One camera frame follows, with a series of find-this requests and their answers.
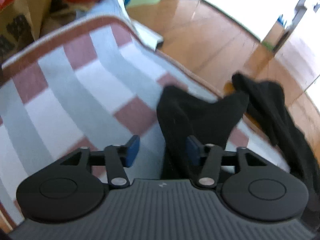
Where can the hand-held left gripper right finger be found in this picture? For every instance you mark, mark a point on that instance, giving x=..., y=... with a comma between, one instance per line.
x=193, y=151

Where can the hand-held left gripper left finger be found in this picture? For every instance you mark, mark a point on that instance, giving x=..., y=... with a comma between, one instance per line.
x=132, y=152

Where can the black garment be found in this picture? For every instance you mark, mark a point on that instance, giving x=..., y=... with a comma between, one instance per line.
x=205, y=120

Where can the checked mat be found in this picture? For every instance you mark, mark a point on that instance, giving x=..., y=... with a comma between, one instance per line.
x=62, y=92

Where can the printed cardboard box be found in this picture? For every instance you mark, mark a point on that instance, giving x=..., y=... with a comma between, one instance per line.
x=22, y=17

